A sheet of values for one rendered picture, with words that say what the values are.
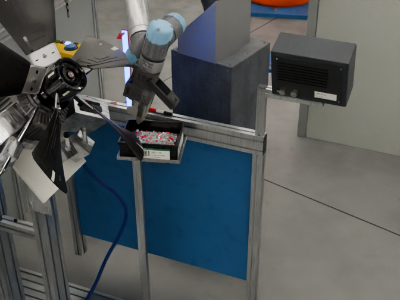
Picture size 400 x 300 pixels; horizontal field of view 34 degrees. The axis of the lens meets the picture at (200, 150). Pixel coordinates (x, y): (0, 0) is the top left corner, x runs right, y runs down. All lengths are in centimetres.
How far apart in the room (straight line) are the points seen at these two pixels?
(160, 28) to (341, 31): 194
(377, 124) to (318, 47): 180
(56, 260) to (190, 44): 99
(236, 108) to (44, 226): 91
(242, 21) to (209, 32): 20
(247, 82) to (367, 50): 117
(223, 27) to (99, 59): 58
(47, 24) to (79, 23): 139
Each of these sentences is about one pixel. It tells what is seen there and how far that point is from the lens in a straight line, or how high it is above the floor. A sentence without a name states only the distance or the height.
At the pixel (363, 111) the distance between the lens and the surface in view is 394.
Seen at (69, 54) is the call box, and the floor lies 107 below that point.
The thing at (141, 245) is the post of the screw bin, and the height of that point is 34.
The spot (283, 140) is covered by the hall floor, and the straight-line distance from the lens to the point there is 406.
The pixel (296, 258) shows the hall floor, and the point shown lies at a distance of 321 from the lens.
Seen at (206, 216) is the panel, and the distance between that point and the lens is 276.
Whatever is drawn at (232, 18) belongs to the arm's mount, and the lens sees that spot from 267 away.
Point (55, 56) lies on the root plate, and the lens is 215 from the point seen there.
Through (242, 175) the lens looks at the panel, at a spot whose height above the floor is 66.
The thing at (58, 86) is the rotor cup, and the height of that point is 121.
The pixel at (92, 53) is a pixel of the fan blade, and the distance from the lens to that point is 232.
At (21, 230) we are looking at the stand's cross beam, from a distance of 253.
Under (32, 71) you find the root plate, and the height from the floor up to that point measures 125.
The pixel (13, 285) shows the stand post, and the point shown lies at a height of 24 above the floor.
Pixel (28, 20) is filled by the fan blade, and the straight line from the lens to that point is 220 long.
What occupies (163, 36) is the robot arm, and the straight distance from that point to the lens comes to 196.
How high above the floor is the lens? 213
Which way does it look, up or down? 33 degrees down
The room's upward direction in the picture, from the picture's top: straight up
